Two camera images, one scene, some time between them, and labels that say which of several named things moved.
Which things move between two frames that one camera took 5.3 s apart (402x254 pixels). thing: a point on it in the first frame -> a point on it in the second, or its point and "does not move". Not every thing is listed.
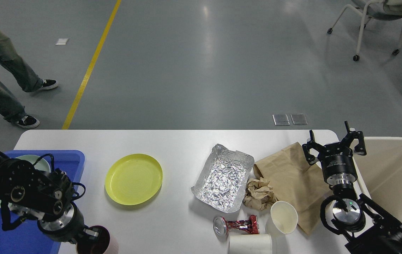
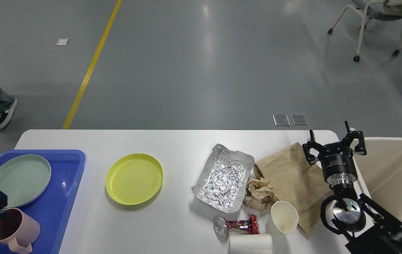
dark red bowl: [95, 245] -> [19, 230]
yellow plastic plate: [133, 179] does not move
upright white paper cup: [283, 219] does not move
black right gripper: [338, 164] does not move
